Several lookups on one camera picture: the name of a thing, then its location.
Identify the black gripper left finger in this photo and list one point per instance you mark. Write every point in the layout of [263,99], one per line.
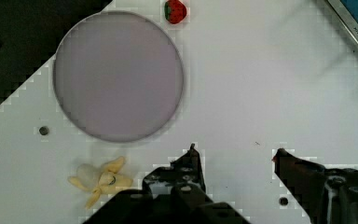
[169,195]

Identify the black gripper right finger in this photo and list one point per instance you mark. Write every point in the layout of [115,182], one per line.
[327,195]

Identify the peeled plush banana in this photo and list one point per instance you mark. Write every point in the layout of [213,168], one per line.
[103,180]

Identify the round grey plate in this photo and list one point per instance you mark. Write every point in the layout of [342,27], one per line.
[118,76]

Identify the red toy strawberry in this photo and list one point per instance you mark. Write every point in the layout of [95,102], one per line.
[175,11]

